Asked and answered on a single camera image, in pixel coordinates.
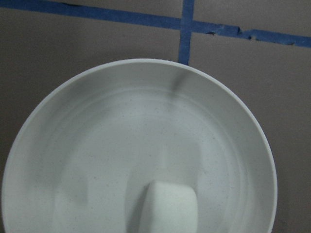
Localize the cream round plate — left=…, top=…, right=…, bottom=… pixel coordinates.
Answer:
left=1, top=59, right=277, bottom=233

